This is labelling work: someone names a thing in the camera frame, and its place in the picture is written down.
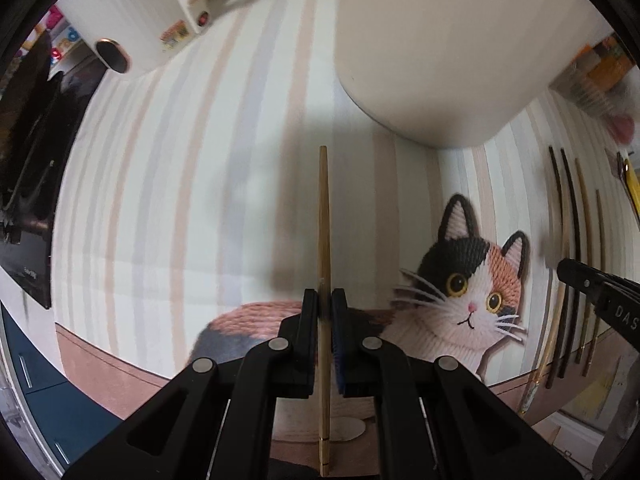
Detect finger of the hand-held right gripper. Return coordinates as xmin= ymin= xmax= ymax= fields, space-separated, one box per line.
xmin=556 ymin=258 xmax=640 ymax=307

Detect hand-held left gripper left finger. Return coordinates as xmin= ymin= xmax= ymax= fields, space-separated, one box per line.
xmin=62 ymin=287 xmax=321 ymax=480

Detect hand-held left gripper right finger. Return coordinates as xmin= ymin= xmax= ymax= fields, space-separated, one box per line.
xmin=330 ymin=287 xmax=583 ymax=480

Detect black chopstick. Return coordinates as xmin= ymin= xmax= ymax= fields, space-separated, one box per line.
xmin=556 ymin=148 xmax=593 ymax=380

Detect dark brown chopstick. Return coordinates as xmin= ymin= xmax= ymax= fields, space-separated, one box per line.
xmin=545 ymin=146 xmax=581 ymax=390

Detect cream utensil holder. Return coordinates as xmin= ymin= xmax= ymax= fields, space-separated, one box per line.
xmin=332 ymin=0 xmax=617 ymax=150

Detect yellow utility knife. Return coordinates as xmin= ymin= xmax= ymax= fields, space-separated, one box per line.
xmin=621 ymin=156 xmax=640 ymax=217

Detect clear plastic bag red contents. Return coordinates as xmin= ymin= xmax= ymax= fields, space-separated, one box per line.
xmin=607 ymin=105 xmax=638 ymax=145

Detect cat printed table mat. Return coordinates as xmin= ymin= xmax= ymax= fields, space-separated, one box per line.
xmin=52 ymin=0 xmax=640 ymax=463

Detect clear plastic organizer tray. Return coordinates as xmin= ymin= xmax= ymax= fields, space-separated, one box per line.
xmin=549 ymin=32 xmax=632 ymax=112

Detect blue kitchen cabinet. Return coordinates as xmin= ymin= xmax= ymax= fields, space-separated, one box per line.
xmin=0 ymin=304 xmax=127 ymax=480

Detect black cooktop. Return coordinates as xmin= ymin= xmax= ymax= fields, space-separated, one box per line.
xmin=0 ymin=29 xmax=87 ymax=311

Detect cream electric kettle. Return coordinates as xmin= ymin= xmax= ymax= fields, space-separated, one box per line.
xmin=66 ymin=0 xmax=222 ymax=76

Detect colourful wall stickers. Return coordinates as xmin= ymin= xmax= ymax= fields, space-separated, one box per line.
xmin=46 ymin=4 xmax=82 ymax=62

